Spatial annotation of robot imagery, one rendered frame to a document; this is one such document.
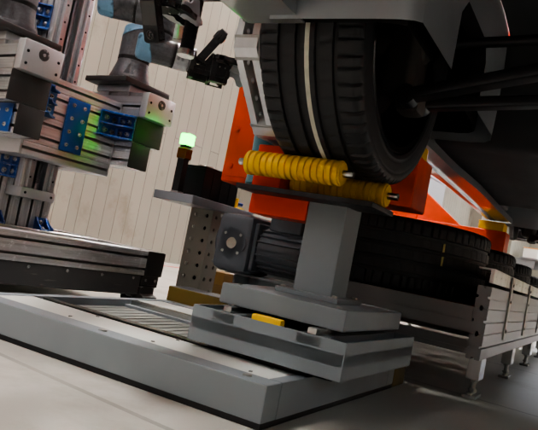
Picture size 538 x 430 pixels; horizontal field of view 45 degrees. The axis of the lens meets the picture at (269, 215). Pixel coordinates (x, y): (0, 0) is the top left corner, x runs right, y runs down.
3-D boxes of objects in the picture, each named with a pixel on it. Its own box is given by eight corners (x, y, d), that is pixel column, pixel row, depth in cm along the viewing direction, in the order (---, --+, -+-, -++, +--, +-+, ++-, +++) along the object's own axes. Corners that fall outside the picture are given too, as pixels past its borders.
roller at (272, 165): (347, 185, 138) (351, 159, 138) (230, 170, 152) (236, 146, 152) (355, 190, 143) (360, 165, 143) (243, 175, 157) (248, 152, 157)
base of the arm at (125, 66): (99, 78, 238) (105, 52, 238) (129, 90, 250) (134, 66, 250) (127, 78, 229) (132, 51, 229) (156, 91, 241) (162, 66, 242)
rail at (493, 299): (485, 344, 185) (498, 269, 186) (464, 339, 187) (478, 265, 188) (548, 330, 401) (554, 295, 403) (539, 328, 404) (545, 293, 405)
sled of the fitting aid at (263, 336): (338, 388, 122) (347, 337, 122) (185, 342, 139) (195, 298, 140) (408, 369, 166) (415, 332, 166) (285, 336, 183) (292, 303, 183)
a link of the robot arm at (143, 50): (141, 25, 177) (135, 55, 177) (180, 36, 180) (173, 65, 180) (138, 32, 185) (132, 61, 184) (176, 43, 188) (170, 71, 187)
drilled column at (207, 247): (190, 322, 235) (213, 210, 237) (169, 316, 240) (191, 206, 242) (205, 322, 244) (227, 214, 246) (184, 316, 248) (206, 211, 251)
